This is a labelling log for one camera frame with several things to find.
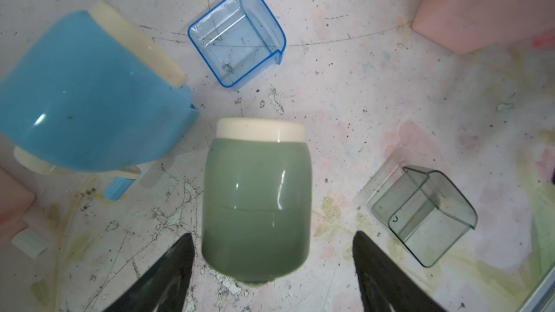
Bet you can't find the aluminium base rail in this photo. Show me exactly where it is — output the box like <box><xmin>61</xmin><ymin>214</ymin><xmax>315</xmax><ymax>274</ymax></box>
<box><xmin>518</xmin><ymin>272</ymin><xmax>554</xmax><ymax>312</ymax></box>

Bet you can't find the pink pencil sharpener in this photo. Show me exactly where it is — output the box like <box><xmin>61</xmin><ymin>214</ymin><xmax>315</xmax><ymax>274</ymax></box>
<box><xmin>412</xmin><ymin>0</ymin><xmax>554</xmax><ymax>55</ymax></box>
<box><xmin>1</xmin><ymin>168</ymin><xmax>49</xmax><ymax>260</ymax></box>

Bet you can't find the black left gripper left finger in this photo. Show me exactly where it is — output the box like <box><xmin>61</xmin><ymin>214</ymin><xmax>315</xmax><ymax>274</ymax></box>
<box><xmin>106</xmin><ymin>233</ymin><xmax>195</xmax><ymax>312</ymax></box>

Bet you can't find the grey-green transparent tray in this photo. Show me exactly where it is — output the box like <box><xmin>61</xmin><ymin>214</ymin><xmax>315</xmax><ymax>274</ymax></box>
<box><xmin>361</xmin><ymin>164</ymin><xmax>478</xmax><ymax>268</ymax></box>

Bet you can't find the pink transparent tray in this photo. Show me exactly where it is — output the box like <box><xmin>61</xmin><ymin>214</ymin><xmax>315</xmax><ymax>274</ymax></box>
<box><xmin>531</xmin><ymin>29</ymin><xmax>555</xmax><ymax>51</ymax></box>

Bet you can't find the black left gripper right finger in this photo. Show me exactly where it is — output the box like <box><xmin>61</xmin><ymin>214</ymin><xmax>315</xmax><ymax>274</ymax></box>
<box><xmin>352</xmin><ymin>231</ymin><xmax>444</xmax><ymax>311</ymax></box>

